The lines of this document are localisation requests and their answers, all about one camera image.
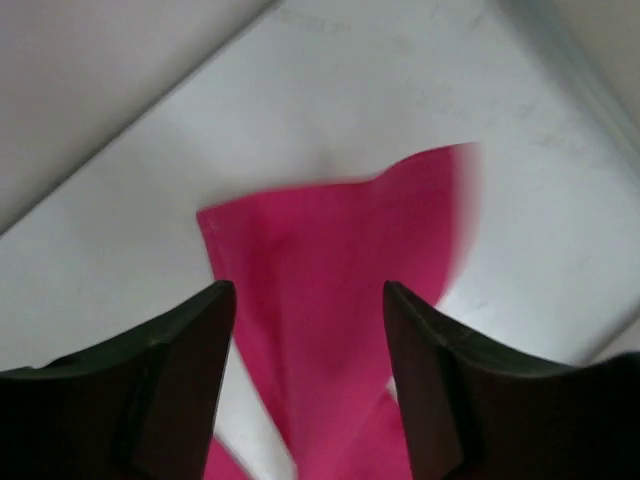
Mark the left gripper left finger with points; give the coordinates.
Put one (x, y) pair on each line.
(140, 405)

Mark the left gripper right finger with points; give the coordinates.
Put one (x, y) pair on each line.
(474, 408)

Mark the pink trousers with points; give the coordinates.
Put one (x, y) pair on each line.
(309, 265)

